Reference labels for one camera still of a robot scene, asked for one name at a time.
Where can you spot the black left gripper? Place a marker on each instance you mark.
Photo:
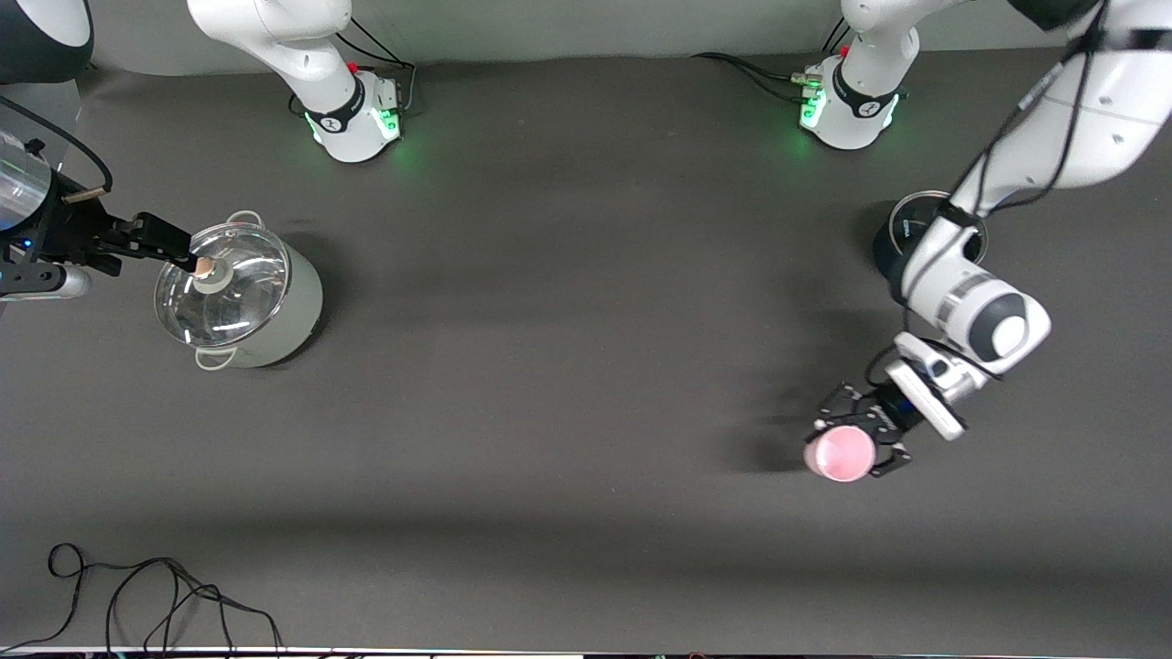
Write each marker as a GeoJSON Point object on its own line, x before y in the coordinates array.
{"type": "Point", "coordinates": [885, 411]}

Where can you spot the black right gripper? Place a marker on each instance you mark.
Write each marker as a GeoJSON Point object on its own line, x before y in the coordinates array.
{"type": "Point", "coordinates": [66, 229]}

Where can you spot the pink cup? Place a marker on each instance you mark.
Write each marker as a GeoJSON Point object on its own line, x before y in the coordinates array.
{"type": "Point", "coordinates": [841, 455]}

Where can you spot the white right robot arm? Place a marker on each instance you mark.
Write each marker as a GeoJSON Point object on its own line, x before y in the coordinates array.
{"type": "Point", "coordinates": [302, 55]}

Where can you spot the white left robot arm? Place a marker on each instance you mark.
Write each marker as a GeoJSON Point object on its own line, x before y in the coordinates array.
{"type": "Point", "coordinates": [1099, 119]}

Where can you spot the glass lid with tan knob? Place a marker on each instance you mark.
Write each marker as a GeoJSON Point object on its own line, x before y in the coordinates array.
{"type": "Point", "coordinates": [238, 302]}

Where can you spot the dark blue saucepan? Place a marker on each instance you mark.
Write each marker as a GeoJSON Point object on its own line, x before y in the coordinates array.
{"type": "Point", "coordinates": [886, 261]}

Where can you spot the glass lid with blue knob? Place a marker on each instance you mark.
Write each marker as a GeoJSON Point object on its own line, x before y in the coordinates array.
{"type": "Point", "coordinates": [913, 212]}

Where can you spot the dark grey table mat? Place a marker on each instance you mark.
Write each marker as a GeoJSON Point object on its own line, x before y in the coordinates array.
{"type": "Point", "coordinates": [586, 412]}

